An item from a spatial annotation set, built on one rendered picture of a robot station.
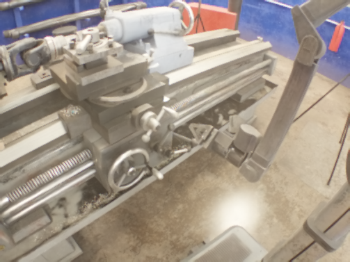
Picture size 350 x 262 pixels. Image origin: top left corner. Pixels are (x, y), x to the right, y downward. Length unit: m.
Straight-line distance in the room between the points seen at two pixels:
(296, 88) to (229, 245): 0.92
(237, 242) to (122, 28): 1.22
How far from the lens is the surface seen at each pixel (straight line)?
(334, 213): 0.57
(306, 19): 0.59
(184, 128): 1.59
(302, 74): 0.59
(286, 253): 0.73
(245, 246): 1.32
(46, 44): 1.01
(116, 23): 1.15
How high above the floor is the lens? 1.41
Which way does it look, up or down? 40 degrees down
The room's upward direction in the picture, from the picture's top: 5 degrees clockwise
